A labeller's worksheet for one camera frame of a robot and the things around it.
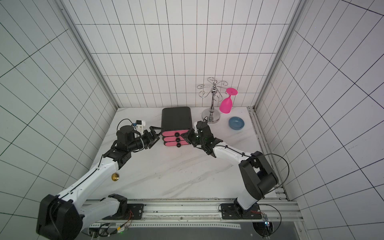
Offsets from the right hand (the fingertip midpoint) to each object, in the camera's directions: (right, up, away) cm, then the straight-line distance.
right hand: (174, 136), depth 83 cm
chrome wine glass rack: (+25, +13, +30) cm, 42 cm away
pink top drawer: (+1, +2, +3) cm, 3 cm away
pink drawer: (-1, -2, +7) cm, 8 cm away
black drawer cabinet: (0, +10, +10) cm, 14 cm away
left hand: (-6, +1, -5) cm, 8 cm away
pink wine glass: (+33, +19, +15) cm, 41 cm away
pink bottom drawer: (+1, -7, +12) cm, 13 cm away
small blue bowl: (+42, +7, +25) cm, 50 cm away
